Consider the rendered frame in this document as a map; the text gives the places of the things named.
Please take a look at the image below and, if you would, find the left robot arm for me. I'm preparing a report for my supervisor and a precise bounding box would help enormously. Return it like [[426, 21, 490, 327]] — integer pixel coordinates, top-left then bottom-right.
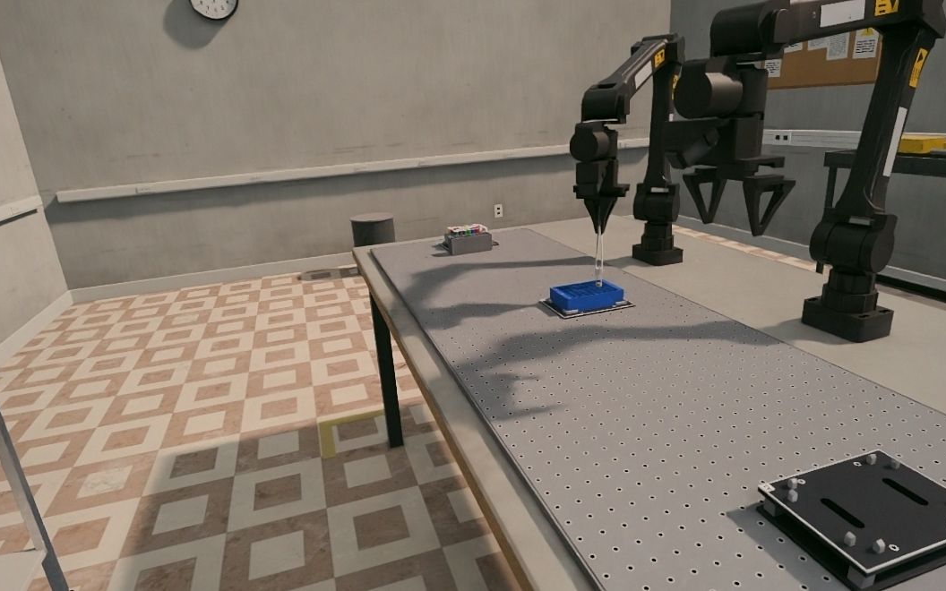
[[661, 0, 946, 328]]

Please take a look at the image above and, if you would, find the blue tube carrier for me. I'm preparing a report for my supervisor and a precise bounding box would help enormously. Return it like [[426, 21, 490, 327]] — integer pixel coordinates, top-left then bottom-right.
[[550, 279, 624, 312]]

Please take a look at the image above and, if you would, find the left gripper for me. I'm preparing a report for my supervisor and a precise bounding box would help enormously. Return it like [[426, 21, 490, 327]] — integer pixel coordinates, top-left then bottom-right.
[[683, 113, 796, 236]]

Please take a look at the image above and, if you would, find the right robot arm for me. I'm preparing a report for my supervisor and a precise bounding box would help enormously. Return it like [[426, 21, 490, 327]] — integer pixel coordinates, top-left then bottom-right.
[[569, 33, 685, 260]]

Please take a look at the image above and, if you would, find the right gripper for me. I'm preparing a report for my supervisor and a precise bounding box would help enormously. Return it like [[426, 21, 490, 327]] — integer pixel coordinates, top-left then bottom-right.
[[572, 184, 630, 235]]

